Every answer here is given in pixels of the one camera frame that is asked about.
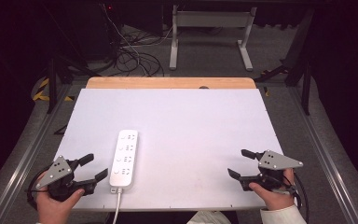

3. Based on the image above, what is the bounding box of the black computer case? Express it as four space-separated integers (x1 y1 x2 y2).
73 0 124 61

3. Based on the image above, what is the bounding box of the black metal stand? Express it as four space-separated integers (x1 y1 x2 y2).
255 7 315 117
45 54 102 115

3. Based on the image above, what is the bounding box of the yellow black hazard tape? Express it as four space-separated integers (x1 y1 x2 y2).
32 77 76 103

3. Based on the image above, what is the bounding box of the aluminium floor rail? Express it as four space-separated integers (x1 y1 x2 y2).
0 83 74 224
287 86 358 224

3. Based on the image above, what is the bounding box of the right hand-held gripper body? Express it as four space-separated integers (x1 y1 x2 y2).
239 149 304 194

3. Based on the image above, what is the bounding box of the white table board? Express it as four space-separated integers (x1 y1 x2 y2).
53 88 284 213

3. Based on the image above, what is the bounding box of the person's white clothing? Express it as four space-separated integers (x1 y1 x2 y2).
186 210 233 224

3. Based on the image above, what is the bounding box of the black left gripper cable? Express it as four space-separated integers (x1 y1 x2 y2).
26 174 45 210

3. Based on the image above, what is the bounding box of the person's left hand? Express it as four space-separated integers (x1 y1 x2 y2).
35 170 86 224

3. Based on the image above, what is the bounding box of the tangle of black floor cables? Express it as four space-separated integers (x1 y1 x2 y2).
114 26 166 77

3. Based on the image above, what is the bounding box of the wooden table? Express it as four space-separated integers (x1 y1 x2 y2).
86 77 257 91

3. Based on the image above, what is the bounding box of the white metal table frame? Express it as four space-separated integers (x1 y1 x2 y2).
169 4 258 72

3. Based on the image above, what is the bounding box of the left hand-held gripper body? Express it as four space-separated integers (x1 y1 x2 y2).
35 155 98 202

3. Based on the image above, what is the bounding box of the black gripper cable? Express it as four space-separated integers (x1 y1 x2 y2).
26 174 45 210
287 172 310 224

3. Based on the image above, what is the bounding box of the white floor cable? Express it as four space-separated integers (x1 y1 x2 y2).
102 3 174 77

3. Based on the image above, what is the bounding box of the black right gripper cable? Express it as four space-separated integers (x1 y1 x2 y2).
287 172 310 224

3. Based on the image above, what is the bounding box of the white power strip cable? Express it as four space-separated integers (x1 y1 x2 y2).
111 187 124 224

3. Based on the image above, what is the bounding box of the white power strip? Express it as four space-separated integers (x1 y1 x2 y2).
109 129 139 190

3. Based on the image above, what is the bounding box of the person's right hand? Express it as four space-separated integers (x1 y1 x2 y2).
249 168 296 211

